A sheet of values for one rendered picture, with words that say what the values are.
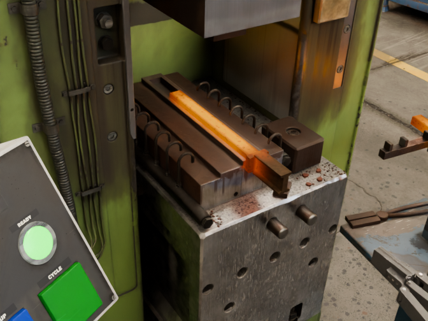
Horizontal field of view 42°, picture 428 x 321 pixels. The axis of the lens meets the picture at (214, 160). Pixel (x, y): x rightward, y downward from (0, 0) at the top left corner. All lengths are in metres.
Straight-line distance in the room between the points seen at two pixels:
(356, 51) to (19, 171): 0.90
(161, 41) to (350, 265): 1.31
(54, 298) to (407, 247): 0.96
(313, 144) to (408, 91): 2.62
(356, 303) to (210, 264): 1.20
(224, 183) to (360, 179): 1.81
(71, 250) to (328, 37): 0.77
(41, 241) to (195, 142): 0.47
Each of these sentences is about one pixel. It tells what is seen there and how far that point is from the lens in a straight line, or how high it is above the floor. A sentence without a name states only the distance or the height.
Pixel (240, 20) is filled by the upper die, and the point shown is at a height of 1.29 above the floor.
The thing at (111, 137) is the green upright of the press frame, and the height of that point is 1.04.
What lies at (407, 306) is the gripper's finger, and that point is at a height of 1.00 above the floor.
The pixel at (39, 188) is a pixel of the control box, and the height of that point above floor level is 1.14.
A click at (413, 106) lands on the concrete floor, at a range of 3.62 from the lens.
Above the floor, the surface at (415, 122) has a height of 0.91.
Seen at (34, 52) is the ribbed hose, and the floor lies 1.25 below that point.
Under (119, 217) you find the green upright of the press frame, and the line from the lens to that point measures 1.20.
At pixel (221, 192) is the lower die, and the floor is 0.94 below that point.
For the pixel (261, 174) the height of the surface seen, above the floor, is 0.98.
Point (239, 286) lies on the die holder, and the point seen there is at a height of 0.73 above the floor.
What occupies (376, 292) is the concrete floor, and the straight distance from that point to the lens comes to 2.30.
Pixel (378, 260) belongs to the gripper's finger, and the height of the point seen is 1.00.
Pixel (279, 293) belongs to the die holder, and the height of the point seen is 0.63.
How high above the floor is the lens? 1.61
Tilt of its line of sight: 34 degrees down
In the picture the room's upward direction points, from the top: 2 degrees clockwise
